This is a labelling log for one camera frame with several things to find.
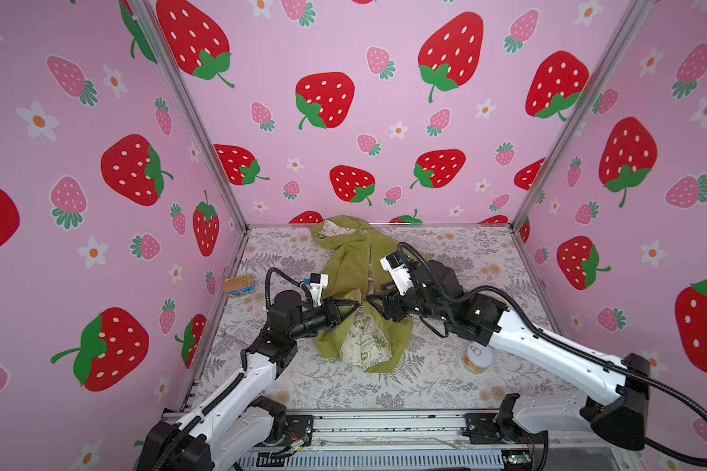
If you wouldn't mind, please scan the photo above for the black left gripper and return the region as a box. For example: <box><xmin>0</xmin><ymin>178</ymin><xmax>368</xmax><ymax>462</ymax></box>
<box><xmin>288</xmin><ymin>299</ymin><xmax>357</xmax><ymax>345</ymax></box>

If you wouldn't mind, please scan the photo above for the green zip-up jacket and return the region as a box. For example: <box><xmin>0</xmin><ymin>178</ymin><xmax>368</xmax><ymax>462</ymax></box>
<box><xmin>310</xmin><ymin>216</ymin><xmax>414</xmax><ymax>374</ymax></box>

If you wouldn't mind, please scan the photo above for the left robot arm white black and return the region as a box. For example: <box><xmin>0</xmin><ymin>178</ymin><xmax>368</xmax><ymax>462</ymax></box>
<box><xmin>137</xmin><ymin>268</ymin><xmax>361</xmax><ymax>470</ymax></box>

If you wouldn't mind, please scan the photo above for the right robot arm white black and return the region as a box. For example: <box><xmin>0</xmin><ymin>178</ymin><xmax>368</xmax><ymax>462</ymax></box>
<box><xmin>368</xmin><ymin>253</ymin><xmax>707</xmax><ymax>468</ymax></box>

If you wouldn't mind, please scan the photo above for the small orange blue box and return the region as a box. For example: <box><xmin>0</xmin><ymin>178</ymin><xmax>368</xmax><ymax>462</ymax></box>
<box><xmin>222</xmin><ymin>275</ymin><xmax>255</xmax><ymax>298</ymax></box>

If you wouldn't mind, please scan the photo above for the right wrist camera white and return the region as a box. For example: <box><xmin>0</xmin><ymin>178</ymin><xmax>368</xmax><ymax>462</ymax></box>
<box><xmin>380</xmin><ymin>252</ymin><xmax>414</xmax><ymax>296</ymax></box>

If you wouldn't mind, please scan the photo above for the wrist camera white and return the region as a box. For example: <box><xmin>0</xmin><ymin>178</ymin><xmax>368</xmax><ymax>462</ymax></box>
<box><xmin>380</xmin><ymin>252</ymin><xmax>414</xmax><ymax>296</ymax></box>
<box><xmin>304</xmin><ymin>273</ymin><xmax>328</xmax><ymax>307</ymax></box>

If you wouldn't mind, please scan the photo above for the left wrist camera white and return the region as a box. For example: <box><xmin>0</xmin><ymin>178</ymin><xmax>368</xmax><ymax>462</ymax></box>
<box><xmin>304</xmin><ymin>273</ymin><xmax>328</xmax><ymax>307</ymax></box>

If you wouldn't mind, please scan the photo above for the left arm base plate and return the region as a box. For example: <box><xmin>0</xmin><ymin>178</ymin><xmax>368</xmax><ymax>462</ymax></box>
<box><xmin>259</xmin><ymin>414</ymin><xmax>314</xmax><ymax>449</ymax></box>

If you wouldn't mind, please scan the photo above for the aluminium front rail frame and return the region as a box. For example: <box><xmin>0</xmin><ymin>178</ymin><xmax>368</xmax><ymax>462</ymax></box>
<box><xmin>227</xmin><ymin>409</ymin><xmax>647</xmax><ymax>470</ymax></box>

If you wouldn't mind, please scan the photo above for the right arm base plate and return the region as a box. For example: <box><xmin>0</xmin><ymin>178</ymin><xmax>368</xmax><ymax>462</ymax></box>
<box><xmin>461</xmin><ymin>412</ymin><xmax>549</xmax><ymax>445</ymax></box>

